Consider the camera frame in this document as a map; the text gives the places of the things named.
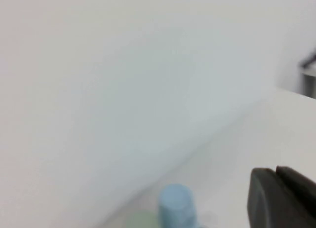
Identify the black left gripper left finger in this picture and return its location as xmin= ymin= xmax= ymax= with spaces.
xmin=248 ymin=167 xmax=316 ymax=228

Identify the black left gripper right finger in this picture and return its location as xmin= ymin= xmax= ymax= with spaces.
xmin=276 ymin=165 xmax=316 ymax=213

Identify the blue plastic cup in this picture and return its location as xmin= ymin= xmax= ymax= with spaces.
xmin=158 ymin=183 xmax=196 ymax=228

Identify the green plastic cup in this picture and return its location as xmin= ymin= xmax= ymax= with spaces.
xmin=125 ymin=211 xmax=161 ymax=228

